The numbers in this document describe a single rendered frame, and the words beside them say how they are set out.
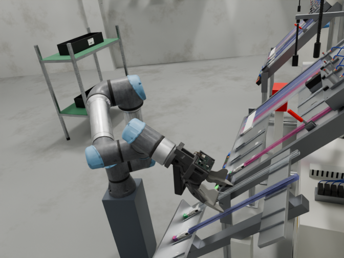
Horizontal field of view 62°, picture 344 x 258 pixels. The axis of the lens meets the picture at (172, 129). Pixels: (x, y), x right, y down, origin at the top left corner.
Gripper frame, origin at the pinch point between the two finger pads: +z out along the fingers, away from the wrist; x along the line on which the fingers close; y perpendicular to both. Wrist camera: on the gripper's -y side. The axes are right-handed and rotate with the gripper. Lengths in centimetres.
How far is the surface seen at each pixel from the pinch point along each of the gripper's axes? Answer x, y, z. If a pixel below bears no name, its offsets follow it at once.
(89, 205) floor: 67, -149, -59
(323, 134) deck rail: 28.1, 20.9, 16.7
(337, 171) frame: 61, -4, 45
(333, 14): 58, 48, 0
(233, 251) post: -2.4, -14.1, 11.9
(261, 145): 46.9, -5.7, 8.4
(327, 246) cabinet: 29, -18, 50
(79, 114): 153, -155, -136
